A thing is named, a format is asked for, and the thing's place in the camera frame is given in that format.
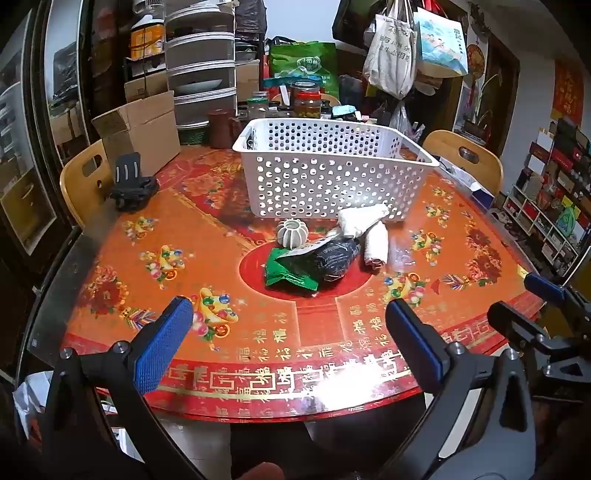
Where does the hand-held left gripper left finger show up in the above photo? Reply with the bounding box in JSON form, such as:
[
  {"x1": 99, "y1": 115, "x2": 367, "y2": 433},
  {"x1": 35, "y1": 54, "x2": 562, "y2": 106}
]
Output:
[{"x1": 28, "y1": 296, "x2": 208, "y2": 480}]

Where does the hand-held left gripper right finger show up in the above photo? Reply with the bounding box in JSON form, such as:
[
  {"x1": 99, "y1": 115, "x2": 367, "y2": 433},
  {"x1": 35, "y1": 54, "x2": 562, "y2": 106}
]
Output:
[{"x1": 379, "y1": 299, "x2": 539, "y2": 480}]

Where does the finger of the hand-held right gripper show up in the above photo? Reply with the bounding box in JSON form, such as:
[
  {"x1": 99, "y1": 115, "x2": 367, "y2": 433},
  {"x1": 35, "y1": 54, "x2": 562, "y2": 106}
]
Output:
[
  {"x1": 487, "y1": 300, "x2": 561, "y2": 352},
  {"x1": 523, "y1": 272, "x2": 591, "y2": 319}
]

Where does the white towel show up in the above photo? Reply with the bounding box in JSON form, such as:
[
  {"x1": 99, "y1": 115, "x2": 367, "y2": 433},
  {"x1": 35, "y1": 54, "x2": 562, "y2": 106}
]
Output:
[{"x1": 361, "y1": 222, "x2": 390, "y2": 273}]

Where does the white cloth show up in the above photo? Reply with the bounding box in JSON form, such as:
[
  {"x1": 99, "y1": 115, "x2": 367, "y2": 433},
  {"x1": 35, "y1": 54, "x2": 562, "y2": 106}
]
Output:
[{"x1": 337, "y1": 203, "x2": 390, "y2": 238}]

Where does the green snack packet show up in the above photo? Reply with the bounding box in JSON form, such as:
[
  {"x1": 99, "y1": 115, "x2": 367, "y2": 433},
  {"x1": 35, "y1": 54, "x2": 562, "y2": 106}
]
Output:
[{"x1": 264, "y1": 247, "x2": 320, "y2": 292}]

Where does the white pumpkin-shaped soft toy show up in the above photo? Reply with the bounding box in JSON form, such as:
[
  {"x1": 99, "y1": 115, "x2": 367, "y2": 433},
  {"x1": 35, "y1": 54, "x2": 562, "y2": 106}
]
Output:
[{"x1": 276, "y1": 220, "x2": 311, "y2": 250}]

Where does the white perforated plastic basket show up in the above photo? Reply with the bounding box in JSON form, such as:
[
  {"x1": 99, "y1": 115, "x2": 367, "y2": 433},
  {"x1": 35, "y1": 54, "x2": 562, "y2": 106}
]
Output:
[{"x1": 232, "y1": 117, "x2": 441, "y2": 222}]

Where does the shelf of small boxes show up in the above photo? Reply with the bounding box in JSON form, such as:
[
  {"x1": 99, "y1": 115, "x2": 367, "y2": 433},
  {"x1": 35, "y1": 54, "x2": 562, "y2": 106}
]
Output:
[{"x1": 501, "y1": 117, "x2": 591, "y2": 278}]

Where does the blue box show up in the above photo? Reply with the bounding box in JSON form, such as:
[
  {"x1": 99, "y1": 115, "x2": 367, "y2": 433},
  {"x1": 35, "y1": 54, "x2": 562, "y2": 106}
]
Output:
[{"x1": 468, "y1": 182, "x2": 496, "y2": 208}]

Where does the person's dark clothing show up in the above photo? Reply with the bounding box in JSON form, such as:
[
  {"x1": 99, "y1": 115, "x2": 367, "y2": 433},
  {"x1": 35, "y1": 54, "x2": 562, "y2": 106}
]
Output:
[{"x1": 228, "y1": 392, "x2": 428, "y2": 480}]

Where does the black phone holder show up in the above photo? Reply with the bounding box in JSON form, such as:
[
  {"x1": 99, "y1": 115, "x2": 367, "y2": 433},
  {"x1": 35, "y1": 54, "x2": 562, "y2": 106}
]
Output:
[{"x1": 108, "y1": 152, "x2": 160, "y2": 213}]

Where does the wooden chair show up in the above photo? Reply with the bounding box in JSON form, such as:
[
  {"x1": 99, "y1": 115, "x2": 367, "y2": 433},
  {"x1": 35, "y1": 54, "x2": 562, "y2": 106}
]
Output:
[
  {"x1": 422, "y1": 130, "x2": 504, "y2": 197},
  {"x1": 59, "y1": 138, "x2": 116, "y2": 229}
]

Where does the open cardboard box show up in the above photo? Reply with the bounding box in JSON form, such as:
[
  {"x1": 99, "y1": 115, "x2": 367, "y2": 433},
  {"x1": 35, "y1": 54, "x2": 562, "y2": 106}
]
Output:
[{"x1": 90, "y1": 90, "x2": 182, "y2": 178}]

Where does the dark glass cabinet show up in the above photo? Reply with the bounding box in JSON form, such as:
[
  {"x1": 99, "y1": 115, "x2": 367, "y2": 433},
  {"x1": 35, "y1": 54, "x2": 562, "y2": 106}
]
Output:
[{"x1": 0, "y1": 0, "x2": 93, "y2": 278}]

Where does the clear plastic bag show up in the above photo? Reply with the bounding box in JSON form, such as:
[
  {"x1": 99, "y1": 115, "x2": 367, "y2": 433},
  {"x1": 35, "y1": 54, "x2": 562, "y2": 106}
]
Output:
[{"x1": 389, "y1": 102, "x2": 411, "y2": 134}]

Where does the brown mug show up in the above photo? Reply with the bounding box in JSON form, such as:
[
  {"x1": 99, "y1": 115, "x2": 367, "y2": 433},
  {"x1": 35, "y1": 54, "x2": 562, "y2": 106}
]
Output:
[{"x1": 207, "y1": 109, "x2": 242, "y2": 149}]

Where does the round red ornament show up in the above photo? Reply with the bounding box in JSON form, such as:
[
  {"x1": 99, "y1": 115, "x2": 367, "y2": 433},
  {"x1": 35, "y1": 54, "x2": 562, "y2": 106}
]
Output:
[{"x1": 465, "y1": 44, "x2": 485, "y2": 77}]

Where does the pickle jar with red lid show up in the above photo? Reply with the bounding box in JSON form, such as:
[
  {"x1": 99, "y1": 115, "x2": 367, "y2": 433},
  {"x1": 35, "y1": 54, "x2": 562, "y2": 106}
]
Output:
[{"x1": 292, "y1": 91, "x2": 322, "y2": 120}]

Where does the flat cardboard box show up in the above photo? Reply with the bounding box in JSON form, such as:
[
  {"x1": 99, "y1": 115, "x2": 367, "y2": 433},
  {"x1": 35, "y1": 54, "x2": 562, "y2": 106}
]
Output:
[{"x1": 124, "y1": 71, "x2": 168, "y2": 102}]

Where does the blue printed paper bag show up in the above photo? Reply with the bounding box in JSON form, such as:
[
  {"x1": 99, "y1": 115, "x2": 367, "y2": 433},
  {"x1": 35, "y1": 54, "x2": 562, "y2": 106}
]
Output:
[{"x1": 412, "y1": 6, "x2": 469, "y2": 78}]

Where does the white tote bag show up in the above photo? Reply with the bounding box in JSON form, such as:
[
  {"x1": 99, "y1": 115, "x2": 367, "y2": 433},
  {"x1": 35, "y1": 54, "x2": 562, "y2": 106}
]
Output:
[{"x1": 362, "y1": 14, "x2": 419, "y2": 99}]

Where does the grey plastic drawer stack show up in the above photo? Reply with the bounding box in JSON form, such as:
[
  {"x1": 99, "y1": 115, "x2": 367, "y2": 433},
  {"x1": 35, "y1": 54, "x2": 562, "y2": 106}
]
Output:
[{"x1": 165, "y1": 4, "x2": 237, "y2": 127}]

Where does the closed cardboard box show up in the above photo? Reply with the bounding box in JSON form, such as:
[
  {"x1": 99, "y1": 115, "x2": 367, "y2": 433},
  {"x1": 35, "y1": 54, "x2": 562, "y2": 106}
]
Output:
[{"x1": 235, "y1": 60, "x2": 262, "y2": 104}]

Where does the green printed bag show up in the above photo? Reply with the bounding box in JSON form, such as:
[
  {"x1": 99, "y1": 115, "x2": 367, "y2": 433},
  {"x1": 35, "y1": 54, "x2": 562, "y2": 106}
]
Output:
[{"x1": 269, "y1": 41, "x2": 338, "y2": 93}]

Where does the orange and white carton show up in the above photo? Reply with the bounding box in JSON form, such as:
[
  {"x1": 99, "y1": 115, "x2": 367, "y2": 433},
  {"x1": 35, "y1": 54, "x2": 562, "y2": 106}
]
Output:
[{"x1": 129, "y1": 23, "x2": 166, "y2": 61}]

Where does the black plastic bag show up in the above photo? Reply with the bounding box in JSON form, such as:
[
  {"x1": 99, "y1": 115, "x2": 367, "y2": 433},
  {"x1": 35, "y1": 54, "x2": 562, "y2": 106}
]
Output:
[{"x1": 235, "y1": 0, "x2": 267, "y2": 40}]

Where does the red wall hanging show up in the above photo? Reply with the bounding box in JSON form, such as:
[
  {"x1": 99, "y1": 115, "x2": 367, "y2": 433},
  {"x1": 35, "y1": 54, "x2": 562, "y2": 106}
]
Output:
[{"x1": 551, "y1": 60, "x2": 585, "y2": 125}]

